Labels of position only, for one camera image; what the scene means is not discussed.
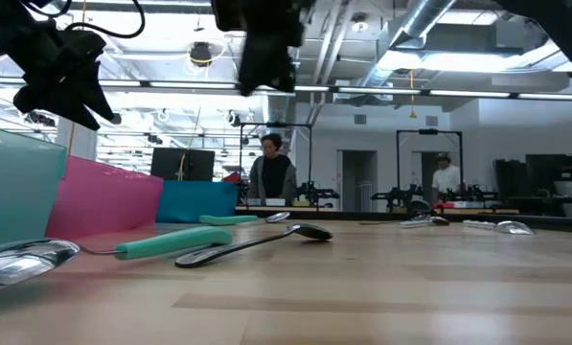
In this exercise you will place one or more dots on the black metal spoon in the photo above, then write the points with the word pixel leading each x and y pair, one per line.
pixel 314 232

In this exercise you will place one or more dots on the red background object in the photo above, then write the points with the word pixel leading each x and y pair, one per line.
pixel 233 177

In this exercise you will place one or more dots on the long ceiling light strip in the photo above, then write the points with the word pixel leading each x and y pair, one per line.
pixel 170 85

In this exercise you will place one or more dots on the silver round ventilation duct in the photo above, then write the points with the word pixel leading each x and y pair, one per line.
pixel 281 115

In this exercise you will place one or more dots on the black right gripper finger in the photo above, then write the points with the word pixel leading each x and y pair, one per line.
pixel 254 72
pixel 283 69

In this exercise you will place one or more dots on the white ceiling smoke detector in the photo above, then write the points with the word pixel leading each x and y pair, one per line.
pixel 359 22

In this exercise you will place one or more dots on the translucent teal plastic bin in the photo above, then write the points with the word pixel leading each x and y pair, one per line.
pixel 17 191

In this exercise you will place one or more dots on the black background monitors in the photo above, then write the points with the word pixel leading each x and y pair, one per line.
pixel 549 172

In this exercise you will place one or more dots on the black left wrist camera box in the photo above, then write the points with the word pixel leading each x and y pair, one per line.
pixel 88 44

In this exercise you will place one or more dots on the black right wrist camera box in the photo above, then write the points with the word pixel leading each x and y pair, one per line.
pixel 229 14

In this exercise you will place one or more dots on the pink plastic bin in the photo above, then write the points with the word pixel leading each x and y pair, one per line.
pixel 108 201

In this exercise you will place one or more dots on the blue plastic bin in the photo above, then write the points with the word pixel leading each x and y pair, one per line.
pixel 197 201

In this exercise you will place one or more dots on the black metal rig frame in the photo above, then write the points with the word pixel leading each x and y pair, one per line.
pixel 429 131
pixel 276 124

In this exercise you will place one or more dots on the yellow hanging pendant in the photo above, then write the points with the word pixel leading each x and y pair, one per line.
pixel 412 114

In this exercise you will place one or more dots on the grey wall vent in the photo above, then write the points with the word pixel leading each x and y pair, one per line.
pixel 432 121
pixel 359 119

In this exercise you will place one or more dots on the white radiator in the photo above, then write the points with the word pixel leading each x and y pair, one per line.
pixel 365 196

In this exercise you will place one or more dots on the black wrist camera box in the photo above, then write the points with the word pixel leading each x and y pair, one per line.
pixel 88 44
pixel 229 14

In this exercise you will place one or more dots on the black dome-shaped object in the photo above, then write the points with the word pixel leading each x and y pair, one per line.
pixel 419 207

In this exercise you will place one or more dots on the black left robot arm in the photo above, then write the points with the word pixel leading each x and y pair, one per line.
pixel 3 19

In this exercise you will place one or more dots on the white building column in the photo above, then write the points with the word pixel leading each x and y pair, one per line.
pixel 79 144

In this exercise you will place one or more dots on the small round black ceiling device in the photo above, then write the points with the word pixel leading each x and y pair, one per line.
pixel 116 119

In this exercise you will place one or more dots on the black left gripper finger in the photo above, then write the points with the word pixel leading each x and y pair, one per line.
pixel 96 96
pixel 55 105

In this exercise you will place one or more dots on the black background robot arm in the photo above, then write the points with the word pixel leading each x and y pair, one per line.
pixel 477 194
pixel 314 191
pixel 398 195

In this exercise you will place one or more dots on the grey doorway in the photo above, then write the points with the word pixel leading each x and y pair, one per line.
pixel 357 167

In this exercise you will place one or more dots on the black monitor back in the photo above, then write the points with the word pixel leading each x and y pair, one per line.
pixel 182 165

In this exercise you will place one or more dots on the background wooden workbench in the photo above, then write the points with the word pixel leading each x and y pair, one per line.
pixel 324 209

